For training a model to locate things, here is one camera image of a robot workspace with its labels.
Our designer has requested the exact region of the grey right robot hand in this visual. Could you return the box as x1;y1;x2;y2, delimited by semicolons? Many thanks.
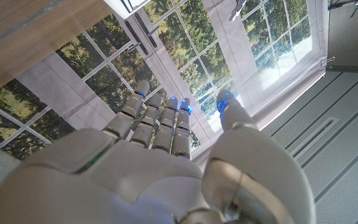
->
0;80;316;224

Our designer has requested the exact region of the white box with black base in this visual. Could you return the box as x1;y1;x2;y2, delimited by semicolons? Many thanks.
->
103;0;152;20

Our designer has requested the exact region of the printed window backdrop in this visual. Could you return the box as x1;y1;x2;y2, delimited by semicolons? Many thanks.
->
0;0;328;161

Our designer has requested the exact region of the black door handle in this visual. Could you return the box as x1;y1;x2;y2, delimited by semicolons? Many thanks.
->
328;0;358;19

